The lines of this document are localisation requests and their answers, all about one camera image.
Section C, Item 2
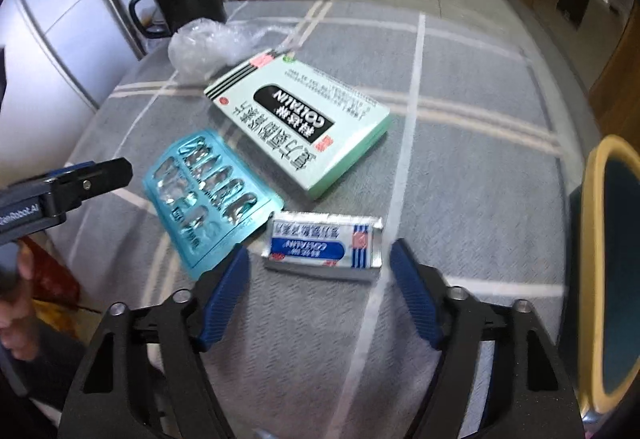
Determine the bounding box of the silver blue foil sachet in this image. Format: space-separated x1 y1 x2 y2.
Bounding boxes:
262 212 385 284

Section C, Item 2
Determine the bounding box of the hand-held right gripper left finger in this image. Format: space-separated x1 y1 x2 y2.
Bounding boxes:
57 246 251 439

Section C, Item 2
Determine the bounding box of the red patterned cloth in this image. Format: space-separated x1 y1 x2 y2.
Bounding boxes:
30 251 81 309

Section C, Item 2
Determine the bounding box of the clear plastic wrap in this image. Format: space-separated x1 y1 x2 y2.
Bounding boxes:
167 18 296 82

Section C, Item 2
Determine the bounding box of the wooden door panel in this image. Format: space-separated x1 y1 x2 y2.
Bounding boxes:
587 9 640 140

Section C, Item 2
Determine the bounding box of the teal bin with yellow rim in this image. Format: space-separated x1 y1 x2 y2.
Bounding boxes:
557 135 640 420

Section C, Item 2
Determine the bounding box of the grey plaid tablecloth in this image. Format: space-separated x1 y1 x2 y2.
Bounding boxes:
52 0 596 439

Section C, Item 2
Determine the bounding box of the teal blister pack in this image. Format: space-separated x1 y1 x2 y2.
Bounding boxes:
142 129 285 281

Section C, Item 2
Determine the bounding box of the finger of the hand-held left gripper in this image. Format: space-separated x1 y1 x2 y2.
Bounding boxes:
42 158 134 222

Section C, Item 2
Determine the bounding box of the green white medicine box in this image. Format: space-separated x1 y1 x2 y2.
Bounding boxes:
204 48 392 200

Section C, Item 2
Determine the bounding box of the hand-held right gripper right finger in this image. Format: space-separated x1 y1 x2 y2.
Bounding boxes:
389 239 586 439

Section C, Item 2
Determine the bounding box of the person's left hand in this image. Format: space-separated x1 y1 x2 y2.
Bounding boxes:
0 241 37 355

